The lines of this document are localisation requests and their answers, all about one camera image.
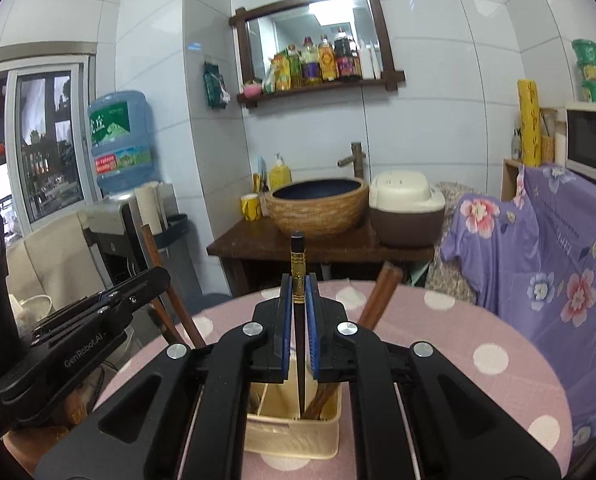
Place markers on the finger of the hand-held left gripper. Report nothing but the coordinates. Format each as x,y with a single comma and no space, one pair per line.
122,300

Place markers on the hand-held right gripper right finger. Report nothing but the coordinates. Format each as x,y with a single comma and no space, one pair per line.
312,325

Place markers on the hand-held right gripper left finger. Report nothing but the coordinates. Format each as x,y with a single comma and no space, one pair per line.
288,315

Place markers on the dark chopstick with gold end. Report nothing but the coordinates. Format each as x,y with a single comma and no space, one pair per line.
298,270

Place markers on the brown wooden chopstick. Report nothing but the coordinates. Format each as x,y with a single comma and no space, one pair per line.
172,300
391,294
379,290

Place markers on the cream perforated utensil basket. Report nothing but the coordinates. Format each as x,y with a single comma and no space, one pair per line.
288,435

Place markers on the beige container with utensils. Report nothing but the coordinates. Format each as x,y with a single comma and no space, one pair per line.
550,140

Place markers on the person's left hand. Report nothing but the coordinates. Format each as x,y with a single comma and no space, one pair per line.
77,405

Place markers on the grey water dispenser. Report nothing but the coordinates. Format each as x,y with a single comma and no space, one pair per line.
107,240

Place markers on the white bowl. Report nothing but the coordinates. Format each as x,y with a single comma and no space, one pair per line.
32,310

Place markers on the dark wooden cabinet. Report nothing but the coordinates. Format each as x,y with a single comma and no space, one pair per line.
248,245

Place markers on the beige cloth cover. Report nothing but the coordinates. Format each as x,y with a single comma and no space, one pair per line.
52,260

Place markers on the woven brown wash basin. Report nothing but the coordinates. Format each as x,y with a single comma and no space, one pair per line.
318,215

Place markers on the yellow cup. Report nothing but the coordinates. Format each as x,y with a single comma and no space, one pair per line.
251,207

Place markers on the yellow soap pump bottle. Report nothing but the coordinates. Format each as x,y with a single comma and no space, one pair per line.
280,175

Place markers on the pink polka dot tablecloth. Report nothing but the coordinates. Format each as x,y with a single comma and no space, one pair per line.
453,320

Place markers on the blue toothbrush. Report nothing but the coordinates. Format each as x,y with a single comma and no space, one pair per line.
262,172

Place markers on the white and brown rice cooker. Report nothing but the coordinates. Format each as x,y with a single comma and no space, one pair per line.
405,210

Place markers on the grey patterned cloth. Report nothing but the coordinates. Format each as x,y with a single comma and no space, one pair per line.
448,260

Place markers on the blue water jug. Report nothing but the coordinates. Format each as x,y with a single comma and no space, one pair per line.
122,140

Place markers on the bronze faucet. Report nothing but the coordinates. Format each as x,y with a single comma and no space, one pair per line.
355,160

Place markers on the window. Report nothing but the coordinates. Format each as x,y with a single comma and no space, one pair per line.
47,145

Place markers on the purple floral cloth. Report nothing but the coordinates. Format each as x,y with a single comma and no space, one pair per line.
528,260

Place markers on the pink bowl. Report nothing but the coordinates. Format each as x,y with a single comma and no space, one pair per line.
253,90

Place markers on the green packet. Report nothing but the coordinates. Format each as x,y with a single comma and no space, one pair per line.
215,85

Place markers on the light wooden shelf unit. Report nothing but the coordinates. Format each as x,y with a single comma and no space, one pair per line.
510,180

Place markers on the row of condiment bottles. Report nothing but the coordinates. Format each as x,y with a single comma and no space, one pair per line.
323,65

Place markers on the yellow patterned package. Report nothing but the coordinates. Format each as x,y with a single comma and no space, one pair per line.
529,120

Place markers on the wooden framed mirror with shelf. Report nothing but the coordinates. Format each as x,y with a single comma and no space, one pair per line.
318,15

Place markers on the microwave oven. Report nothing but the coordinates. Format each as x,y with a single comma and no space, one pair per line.
593,145

